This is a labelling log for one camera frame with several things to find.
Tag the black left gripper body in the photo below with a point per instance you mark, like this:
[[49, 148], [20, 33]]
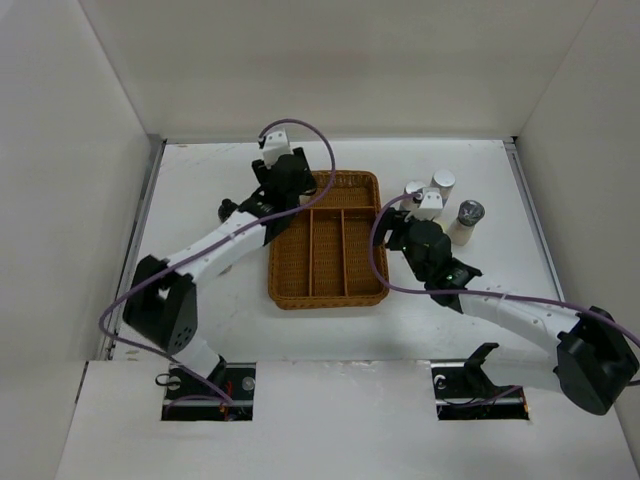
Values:
[[263, 171]]

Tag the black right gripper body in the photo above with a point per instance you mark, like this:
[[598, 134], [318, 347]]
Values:
[[397, 221]]

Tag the silver-lid jar blue label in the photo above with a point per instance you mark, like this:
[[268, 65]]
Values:
[[414, 191]]

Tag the black-lid jar beige contents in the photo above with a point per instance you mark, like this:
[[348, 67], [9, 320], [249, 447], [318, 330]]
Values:
[[226, 209]]

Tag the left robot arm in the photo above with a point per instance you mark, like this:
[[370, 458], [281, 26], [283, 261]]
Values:
[[165, 313]]

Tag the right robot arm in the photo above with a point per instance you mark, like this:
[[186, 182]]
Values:
[[581, 353]]

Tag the clear-cap white salt bottle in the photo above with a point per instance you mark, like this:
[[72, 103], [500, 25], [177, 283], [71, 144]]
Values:
[[470, 213]]

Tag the brown wicker tray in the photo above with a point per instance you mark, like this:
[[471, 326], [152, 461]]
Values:
[[322, 259]]

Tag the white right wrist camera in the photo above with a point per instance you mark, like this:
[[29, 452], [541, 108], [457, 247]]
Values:
[[428, 205]]

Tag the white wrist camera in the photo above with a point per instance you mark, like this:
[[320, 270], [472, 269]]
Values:
[[428, 205], [273, 145]]

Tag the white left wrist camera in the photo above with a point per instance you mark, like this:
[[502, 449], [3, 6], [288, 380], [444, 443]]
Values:
[[273, 145]]

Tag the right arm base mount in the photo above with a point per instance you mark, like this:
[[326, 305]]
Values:
[[463, 392]]

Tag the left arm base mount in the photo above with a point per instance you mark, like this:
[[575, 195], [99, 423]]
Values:
[[188, 400]]

